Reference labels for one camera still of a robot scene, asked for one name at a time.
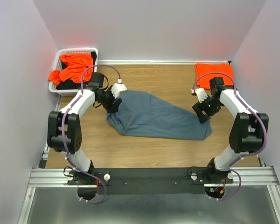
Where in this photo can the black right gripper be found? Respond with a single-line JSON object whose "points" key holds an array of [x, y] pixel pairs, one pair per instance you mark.
{"points": [[198, 107]]}

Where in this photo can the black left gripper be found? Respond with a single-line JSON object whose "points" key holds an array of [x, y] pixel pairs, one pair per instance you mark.
{"points": [[110, 107]]}

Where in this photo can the blue grey t shirt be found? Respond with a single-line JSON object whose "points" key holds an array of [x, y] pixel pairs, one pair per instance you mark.
{"points": [[142, 114]]}

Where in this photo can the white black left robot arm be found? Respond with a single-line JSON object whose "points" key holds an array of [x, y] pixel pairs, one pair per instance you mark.
{"points": [[64, 126]]}

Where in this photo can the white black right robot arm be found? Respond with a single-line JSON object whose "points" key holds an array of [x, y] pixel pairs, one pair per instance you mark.
{"points": [[248, 134]]}

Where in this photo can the folded orange t shirt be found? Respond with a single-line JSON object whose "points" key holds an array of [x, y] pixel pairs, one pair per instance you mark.
{"points": [[216, 70]]}

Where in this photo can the black t shirt in basket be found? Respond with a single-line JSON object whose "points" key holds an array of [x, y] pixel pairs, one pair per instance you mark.
{"points": [[70, 85]]}

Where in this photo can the crumpled orange t shirt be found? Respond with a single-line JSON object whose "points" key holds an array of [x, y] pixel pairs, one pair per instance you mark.
{"points": [[76, 65]]}

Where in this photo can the white plastic laundry basket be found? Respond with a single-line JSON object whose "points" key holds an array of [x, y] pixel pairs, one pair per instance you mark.
{"points": [[58, 66]]}

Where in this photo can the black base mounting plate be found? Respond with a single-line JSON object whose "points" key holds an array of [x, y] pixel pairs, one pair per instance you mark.
{"points": [[149, 181]]}

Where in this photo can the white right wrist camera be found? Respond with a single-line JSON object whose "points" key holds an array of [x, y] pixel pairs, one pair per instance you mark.
{"points": [[201, 94]]}

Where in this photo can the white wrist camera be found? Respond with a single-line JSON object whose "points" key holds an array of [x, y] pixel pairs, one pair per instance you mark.
{"points": [[118, 89], [201, 94]]}

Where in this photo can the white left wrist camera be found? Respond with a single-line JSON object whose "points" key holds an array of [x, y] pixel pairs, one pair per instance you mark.
{"points": [[118, 89]]}

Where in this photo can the aluminium extrusion rail frame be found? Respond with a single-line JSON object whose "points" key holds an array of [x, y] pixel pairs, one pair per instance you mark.
{"points": [[51, 200]]}

